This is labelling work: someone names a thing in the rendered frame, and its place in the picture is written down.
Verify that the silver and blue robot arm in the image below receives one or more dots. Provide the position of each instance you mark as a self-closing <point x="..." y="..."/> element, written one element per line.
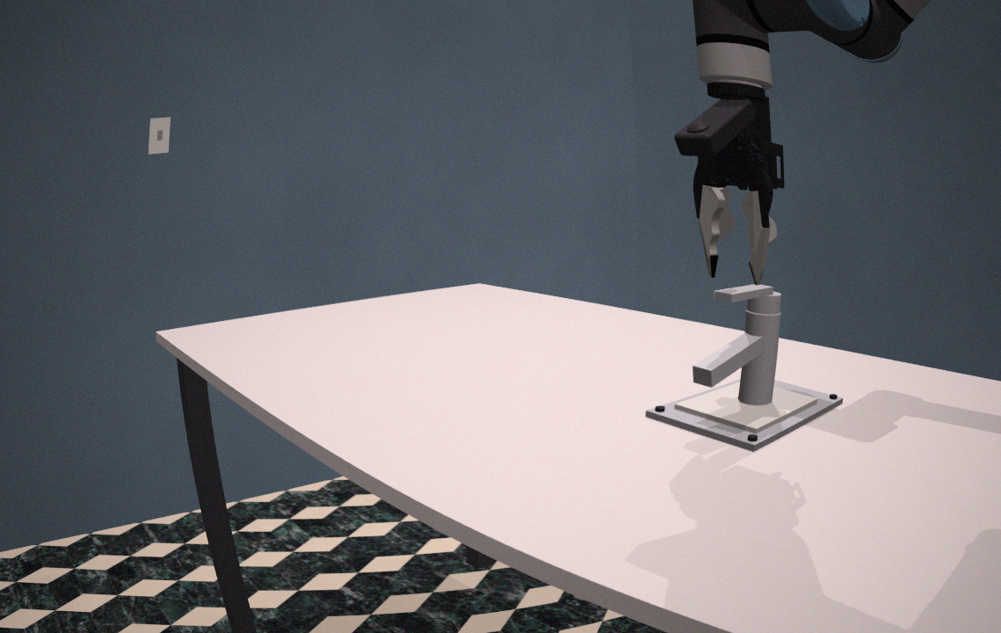
<point x="733" y="47"/>

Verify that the grey tap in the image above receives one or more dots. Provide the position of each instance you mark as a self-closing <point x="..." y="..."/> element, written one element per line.
<point x="759" y="404"/>

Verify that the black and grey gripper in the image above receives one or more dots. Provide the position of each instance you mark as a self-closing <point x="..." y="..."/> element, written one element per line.
<point x="735" y="163"/>

